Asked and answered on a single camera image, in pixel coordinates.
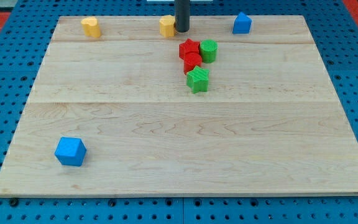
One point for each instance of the green cylinder block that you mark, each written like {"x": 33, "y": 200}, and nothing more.
{"x": 208, "y": 50}

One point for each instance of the green star block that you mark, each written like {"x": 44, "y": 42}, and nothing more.
{"x": 198, "y": 79}

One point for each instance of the red star block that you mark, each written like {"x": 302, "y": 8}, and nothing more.
{"x": 187, "y": 47}

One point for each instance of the light wooden board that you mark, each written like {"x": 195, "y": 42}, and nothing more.
{"x": 270, "y": 125}

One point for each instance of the red cylinder block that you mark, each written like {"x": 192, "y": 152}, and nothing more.
{"x": 190, "y": 61}

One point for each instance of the yellow hexagon block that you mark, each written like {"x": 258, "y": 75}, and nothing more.
{"x": 167, "y": 26}

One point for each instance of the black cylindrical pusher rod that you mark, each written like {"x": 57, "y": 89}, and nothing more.
{"x": 182, "y": 15}

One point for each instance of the blue triangular block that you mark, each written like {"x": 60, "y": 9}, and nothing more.
{"x": 242, "y": 24}

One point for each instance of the blue cube block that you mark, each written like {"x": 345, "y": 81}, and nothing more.
{"x": 70, "y": 151}

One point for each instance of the yellow heart block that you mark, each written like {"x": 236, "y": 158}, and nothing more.
{"x": 91, "y": 27}

